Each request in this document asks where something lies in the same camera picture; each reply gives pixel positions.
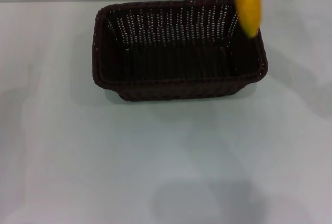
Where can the black woven plastic basket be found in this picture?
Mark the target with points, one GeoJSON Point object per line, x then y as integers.
{"type": "Point", "coordinates": [168, 66]}

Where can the yellow banana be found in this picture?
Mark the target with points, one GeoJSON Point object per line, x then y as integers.
{"type": "Point", "coordinates": [249, 3]}

